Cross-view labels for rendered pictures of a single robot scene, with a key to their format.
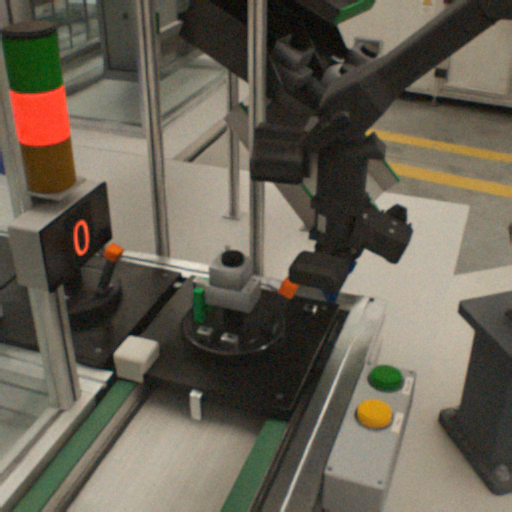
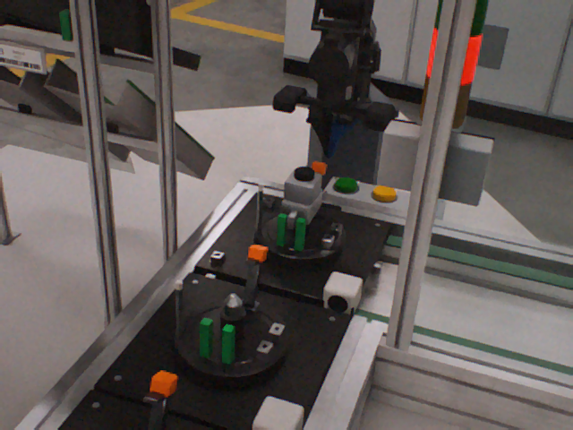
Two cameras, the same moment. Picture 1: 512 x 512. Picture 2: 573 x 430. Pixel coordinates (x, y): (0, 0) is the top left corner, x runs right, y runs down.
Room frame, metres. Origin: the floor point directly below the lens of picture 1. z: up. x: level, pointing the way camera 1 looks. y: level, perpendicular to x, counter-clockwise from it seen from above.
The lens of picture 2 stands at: (0.85, 0.93, 1.57)
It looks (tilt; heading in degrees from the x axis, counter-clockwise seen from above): 32 degrees down; 267
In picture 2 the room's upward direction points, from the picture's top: 4 degrees clockwise
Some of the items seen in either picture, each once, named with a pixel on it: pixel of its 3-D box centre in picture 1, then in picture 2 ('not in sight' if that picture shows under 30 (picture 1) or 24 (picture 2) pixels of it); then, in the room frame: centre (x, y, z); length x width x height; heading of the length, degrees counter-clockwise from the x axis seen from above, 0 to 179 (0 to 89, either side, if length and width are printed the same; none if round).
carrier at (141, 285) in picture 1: (70, 272); (232, 321); (0.88, 0.27, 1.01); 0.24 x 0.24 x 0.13; 70
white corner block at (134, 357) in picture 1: (137, 359); (342, 294); (0.73, 0.15, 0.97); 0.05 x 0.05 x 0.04; 70
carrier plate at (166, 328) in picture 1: (234, 338); (298, 247); (0.79, 0.03, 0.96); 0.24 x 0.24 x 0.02; 70
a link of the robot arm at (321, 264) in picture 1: (338, 220); (335, 90); (0.74, -0.10, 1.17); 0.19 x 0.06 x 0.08; 159
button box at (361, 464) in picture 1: (371, 434); (381, 210); (0.64, -0.14, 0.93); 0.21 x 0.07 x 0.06; 160
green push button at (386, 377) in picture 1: (385, 379); (346, 186); (0.70, -0.17, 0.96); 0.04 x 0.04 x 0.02
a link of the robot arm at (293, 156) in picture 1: (306, 139); (338, 34); (0.75, -0.06, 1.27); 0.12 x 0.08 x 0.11; 77
